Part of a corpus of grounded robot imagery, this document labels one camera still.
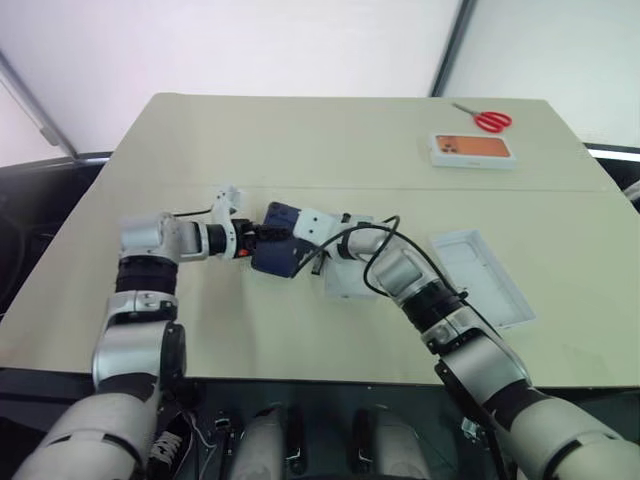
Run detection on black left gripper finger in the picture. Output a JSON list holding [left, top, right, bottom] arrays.
[[253, 224, 294, 242]]

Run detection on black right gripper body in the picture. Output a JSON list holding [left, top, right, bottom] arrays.
[[294, 238, 326, 274]]

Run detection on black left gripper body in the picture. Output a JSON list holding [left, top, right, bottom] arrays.
[[233, 218, 262, 258]]

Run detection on white phone box base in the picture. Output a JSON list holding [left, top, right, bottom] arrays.
[[323, 213, 382, 302]]

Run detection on white phone box lid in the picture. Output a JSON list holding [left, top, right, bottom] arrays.
[[429, 228, 538, 331]]

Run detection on white box with orange phone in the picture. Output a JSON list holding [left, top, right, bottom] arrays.
[[428, 131, 519, 171]]

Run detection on grey rounded robot leg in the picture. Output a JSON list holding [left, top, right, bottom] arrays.
[[230, 403, 297, 480], [355, 402, 434, 480]]

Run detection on black shoe with white laces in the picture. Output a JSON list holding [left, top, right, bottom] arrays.
[[147, 413, 195, 474]]

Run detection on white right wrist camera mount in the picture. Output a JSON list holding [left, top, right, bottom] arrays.
[[292, 208, 339, 247]]

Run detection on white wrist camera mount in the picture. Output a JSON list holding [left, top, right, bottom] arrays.
[[292, 208, 339, 247], [209, 183, 252, 261]]

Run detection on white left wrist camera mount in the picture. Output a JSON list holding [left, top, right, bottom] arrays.
[[209, 183, 252, 261]]

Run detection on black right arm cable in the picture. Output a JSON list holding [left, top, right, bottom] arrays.
[[294, 214, 472, 304]]

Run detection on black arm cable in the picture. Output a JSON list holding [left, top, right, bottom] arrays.
[[294, 214, 472, 304], [171, 205, 217, 220]]

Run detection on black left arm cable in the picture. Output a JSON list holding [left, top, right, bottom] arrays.
[[171, 205, 217, 220]]

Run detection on red handled scissors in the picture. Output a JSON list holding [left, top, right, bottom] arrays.
[[451, 101, 514, 134]]

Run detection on grey window frame bar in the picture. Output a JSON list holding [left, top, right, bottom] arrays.
[[0, 48, 79, 157]]

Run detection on dark window frame bar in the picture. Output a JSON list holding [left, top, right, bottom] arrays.
[[427, 0, 479, 98]]

